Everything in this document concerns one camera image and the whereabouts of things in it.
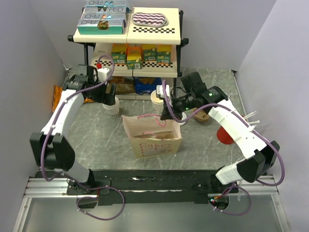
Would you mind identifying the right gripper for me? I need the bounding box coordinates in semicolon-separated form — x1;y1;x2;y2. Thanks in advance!
160;92;196;121

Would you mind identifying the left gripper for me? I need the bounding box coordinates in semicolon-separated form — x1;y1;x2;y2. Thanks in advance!
87;78;116;105

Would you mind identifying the white paper cup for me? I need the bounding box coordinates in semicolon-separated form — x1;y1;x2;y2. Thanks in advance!
103;97;120;117

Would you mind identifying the pink white paper bag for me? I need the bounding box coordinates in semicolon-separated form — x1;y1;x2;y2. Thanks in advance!
122;114;182;159

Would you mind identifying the single cardboard cup carrier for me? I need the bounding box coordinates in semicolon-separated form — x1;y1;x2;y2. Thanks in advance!
135;131;176;140

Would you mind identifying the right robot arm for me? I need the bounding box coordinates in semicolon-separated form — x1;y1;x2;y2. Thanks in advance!
156;72;285;193

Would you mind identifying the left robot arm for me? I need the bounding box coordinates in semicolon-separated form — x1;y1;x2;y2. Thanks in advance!
30;65;116;194

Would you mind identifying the brown chip bag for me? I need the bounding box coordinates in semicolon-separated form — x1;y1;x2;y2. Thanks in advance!
109;76;135;95

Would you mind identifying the blue tortilla chip bag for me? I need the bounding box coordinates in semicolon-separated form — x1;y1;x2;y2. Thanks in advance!
134;77;162;95

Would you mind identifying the green juice carton left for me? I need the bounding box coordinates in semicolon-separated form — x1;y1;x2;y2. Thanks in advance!
111;44;127;64

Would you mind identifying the green juice carton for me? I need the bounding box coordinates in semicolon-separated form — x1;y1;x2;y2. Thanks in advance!
156;44;172;65
142;44;157;62
111;44;127;64

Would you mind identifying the orange yellow juice carton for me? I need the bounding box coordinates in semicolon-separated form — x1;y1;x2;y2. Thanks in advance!
126;46;142;70

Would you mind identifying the orange chip bag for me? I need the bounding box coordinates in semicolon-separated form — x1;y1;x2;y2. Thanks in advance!
52;85;94;113

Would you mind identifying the green juice carton middle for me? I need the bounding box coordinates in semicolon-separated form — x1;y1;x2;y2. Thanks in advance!
142;44;157;62

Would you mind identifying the green juice carton right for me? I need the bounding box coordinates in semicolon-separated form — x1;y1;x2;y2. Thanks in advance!
156;44;172;65

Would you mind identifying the cream three-tier shelf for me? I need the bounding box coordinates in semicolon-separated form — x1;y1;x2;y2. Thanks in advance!
68;7;189;86

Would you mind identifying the red cup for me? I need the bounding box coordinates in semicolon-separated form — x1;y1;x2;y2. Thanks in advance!
216;127;234;145

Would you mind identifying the teal box front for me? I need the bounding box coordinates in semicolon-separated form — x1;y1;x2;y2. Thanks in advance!
77;19;125;35

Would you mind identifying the teal box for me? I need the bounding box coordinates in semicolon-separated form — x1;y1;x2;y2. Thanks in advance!
85;0;133;9
83;6;129;14
77;19;125;35
81;13;127;21

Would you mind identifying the wavy striped sleep mask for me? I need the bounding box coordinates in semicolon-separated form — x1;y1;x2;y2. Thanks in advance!
132;12;169;28

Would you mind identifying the teal box back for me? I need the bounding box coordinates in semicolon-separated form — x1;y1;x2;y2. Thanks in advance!
85;0;133;9

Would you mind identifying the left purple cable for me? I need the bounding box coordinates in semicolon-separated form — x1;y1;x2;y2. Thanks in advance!
40;55;126;221

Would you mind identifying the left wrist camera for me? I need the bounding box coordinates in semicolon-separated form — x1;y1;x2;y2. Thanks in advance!
96;63;113;82

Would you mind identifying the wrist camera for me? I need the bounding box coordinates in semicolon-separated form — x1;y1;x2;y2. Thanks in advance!
155;85;170;99
96;63;113;82

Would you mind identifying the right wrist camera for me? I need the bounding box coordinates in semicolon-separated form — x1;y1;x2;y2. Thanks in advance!
155;85;170;99

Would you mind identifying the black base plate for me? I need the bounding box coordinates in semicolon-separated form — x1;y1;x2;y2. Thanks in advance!
67;170;232;206

